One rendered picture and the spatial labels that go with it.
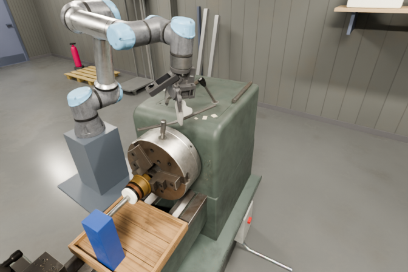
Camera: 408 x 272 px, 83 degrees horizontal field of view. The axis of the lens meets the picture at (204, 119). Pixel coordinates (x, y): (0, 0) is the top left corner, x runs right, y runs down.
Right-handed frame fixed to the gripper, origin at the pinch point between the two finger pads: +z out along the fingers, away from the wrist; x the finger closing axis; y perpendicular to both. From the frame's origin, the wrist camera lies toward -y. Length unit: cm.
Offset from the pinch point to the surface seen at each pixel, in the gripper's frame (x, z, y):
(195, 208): -14.9, 44.3, 7.9
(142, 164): -2.1, 19.8, -12.6
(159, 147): -4.5, 11.0, -6.2
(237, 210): -10, 75, 44
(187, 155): -8.7, 14.9, 4.2
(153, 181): -10.0, 22.5, -10.3
